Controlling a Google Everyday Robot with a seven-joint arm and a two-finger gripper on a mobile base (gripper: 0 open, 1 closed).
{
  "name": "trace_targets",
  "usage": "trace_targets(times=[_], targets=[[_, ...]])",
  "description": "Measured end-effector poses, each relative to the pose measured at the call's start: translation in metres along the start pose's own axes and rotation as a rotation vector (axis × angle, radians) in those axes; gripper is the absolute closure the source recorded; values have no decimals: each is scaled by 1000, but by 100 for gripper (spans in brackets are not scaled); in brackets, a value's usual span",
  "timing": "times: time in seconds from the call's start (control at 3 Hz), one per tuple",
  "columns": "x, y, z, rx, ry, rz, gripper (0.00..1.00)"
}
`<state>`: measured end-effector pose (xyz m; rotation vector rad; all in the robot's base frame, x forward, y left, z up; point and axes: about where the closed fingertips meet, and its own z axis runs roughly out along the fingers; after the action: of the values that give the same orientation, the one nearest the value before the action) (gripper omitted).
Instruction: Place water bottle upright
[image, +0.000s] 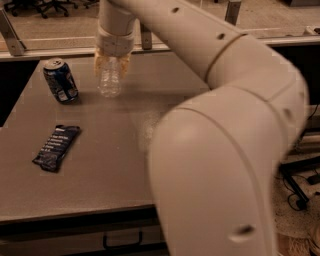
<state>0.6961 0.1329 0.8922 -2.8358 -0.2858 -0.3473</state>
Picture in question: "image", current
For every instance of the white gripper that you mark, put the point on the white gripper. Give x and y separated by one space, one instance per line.
113 44

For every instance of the clear plastic water bottle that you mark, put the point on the clear plastic water bottle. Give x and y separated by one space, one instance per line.
109 85

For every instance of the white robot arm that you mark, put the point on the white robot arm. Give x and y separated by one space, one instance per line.
212 158

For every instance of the blue soda can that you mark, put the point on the blue soda can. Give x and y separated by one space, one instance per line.
60 80

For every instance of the dark blue snack packet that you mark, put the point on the dark blue snack packet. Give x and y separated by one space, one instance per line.
55 148

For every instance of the black office chair base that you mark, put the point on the black office chair base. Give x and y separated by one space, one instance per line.
41 6

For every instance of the grey table drawer front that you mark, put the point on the grey table drawer front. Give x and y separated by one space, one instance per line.
88 244

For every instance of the tan sneaker shoe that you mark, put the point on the tan sneaker shoe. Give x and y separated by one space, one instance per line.
309 246

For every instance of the middle metal glass bracket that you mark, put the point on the middle metal glass bracket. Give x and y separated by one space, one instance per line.
146 37

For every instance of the metal glass bracket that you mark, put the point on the metal glass bracket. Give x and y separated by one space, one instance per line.
232 12
14 44
146 37

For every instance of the left metal glass bracket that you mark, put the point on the left metal glass bracket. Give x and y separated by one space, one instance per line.
14 44

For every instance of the right metal glass bracket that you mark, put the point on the right metal glass bracket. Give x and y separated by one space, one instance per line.
232 12

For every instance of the black drawer handle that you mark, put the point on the black drawer handle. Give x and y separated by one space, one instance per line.
113 241

